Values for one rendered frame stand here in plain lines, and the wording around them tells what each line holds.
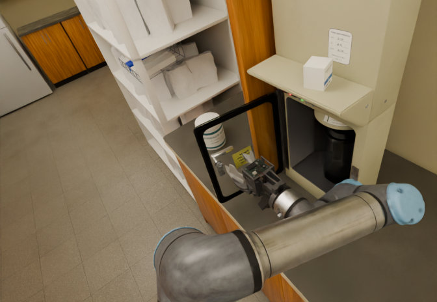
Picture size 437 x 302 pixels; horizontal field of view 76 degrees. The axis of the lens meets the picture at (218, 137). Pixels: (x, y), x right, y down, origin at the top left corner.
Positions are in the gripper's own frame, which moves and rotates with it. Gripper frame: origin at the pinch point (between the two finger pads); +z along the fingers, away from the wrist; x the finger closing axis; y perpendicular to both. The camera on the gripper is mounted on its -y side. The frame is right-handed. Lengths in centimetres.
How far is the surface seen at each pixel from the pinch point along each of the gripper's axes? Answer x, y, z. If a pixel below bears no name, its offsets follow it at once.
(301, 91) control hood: -15.6, 22.9, -12.0
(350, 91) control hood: -22.0, 22.9, -20.6
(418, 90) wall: -69, -4, -16
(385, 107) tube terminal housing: -32.3, 13.9, -24.1
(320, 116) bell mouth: -28.1, 5.2, -7.5
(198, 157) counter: -3, -34, 46
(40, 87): 81, -111, 464
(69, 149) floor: 77, -129, 277
